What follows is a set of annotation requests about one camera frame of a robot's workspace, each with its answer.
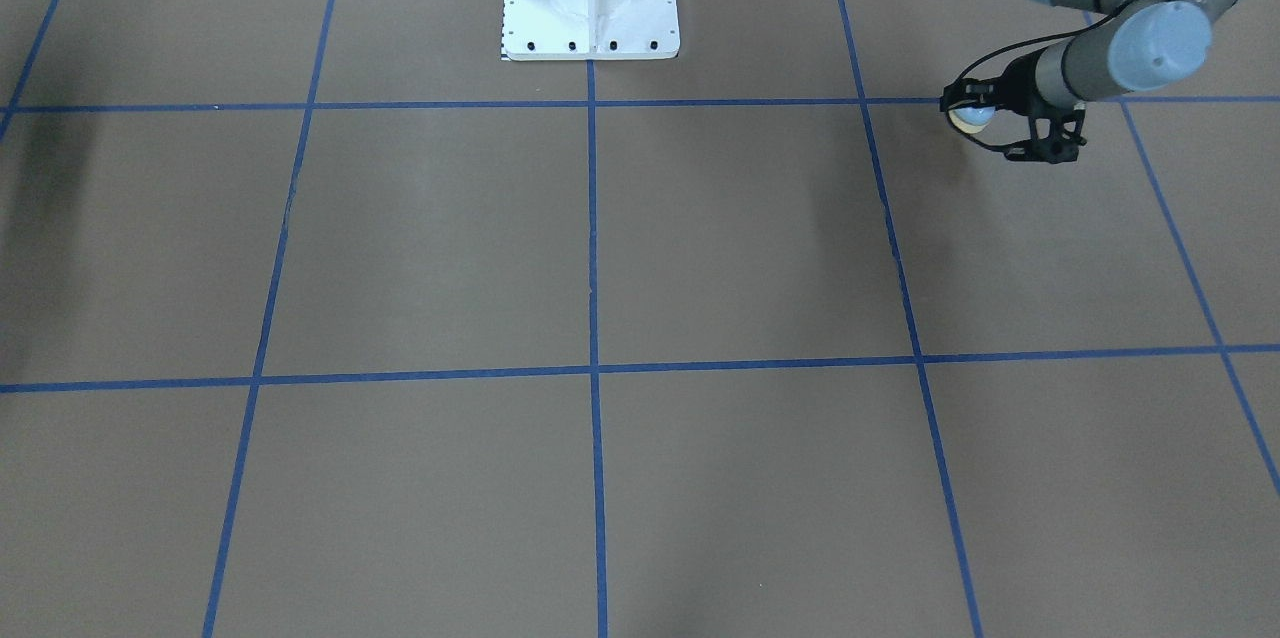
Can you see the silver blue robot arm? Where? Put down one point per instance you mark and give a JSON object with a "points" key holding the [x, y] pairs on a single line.
{"points": [[1134, 46]]}

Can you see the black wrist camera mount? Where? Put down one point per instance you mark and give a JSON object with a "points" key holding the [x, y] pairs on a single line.
{"points": [[1055, 136]]}

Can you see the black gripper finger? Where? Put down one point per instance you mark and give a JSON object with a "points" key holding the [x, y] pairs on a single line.
{"points": [[970, 94]]}

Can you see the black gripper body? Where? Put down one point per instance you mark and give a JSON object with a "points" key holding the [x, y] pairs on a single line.
{"points": [[1013, 84]]}

